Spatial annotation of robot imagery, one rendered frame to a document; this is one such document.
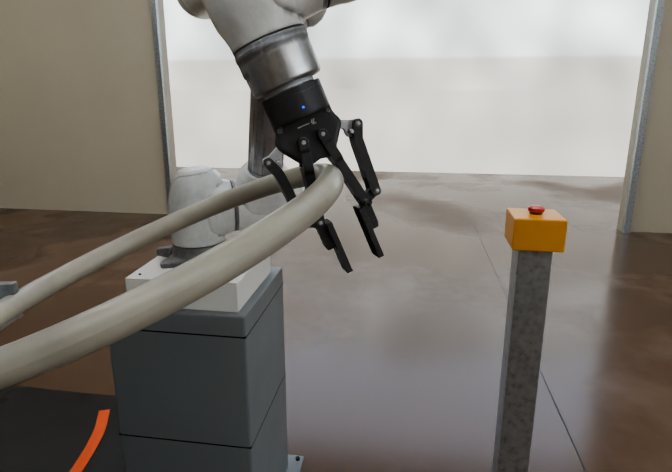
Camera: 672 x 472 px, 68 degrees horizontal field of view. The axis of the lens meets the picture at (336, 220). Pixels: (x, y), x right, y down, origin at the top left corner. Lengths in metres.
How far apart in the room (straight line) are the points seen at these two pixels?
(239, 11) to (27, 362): 0.38
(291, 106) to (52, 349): 0.34
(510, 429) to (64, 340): 1.27
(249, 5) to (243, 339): 0.97
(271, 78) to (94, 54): 5.74
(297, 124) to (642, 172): 5.28
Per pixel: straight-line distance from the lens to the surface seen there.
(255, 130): 1.33
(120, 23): 6.14
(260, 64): 0.58
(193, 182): 1.43
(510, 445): 1.55
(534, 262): 1.31
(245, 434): 1.53
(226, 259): 0.39
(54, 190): 6.79
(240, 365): 1.42
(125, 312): 0.39
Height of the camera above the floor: 1.37
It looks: 14 degrees down
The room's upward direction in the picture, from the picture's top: straight up
